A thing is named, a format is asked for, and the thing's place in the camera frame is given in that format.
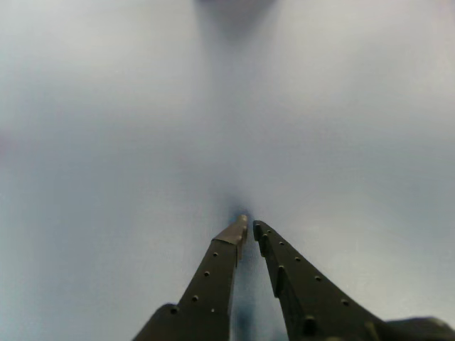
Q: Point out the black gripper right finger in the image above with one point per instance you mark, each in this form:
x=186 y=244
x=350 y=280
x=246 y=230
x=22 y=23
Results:
x=305 y=295

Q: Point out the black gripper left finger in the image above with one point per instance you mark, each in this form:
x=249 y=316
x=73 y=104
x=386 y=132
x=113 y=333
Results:
x=209 y=284

